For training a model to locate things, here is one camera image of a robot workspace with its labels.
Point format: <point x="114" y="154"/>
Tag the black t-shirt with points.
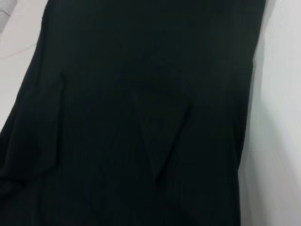
<point x="141" y="70"/>

